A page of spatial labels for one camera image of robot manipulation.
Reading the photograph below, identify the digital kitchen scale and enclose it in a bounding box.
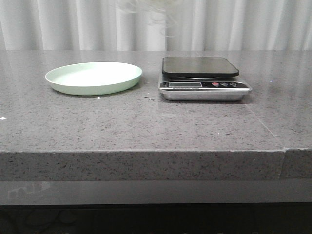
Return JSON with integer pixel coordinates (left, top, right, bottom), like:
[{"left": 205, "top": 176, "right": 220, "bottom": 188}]
[{"left": 158, "top": 57, "right": 252, "bottom": 101}]

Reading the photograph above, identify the white pleated curtain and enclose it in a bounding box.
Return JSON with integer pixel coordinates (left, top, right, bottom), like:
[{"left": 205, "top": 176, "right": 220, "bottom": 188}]
[{"left": 0, "top": 0, "right": 312, "bottom": 51}]

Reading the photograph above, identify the light green round plate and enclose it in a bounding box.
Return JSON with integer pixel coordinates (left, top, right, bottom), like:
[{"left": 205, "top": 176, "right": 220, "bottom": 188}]
[{"left": 45, "top": 62, "right": 142, "bottom": 96}]

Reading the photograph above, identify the white vermicelli noodle bundle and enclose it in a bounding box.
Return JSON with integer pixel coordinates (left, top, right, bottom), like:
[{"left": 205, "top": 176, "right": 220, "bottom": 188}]
[{"left": 116, "top": 0, "right": 182, "bottom": 38}]

